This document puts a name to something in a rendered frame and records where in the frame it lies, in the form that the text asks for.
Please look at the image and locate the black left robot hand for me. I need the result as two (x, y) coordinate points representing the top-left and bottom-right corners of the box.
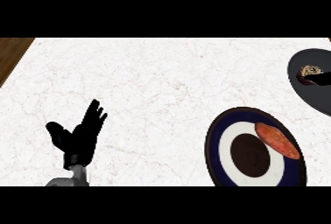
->
(44, 98), (109, 172)

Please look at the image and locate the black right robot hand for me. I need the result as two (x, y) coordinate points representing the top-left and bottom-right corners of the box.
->
(305, 71), (331, 87)

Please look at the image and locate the blue and white plate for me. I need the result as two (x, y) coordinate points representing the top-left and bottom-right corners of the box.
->
(202, 106), (308, 187)

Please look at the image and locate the orange sweet potato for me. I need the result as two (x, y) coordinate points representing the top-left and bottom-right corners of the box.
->
(252, 122), (302, 161)

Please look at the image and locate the brown cupcake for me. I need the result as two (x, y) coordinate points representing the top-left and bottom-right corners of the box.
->
(293, 64), (326, 87)

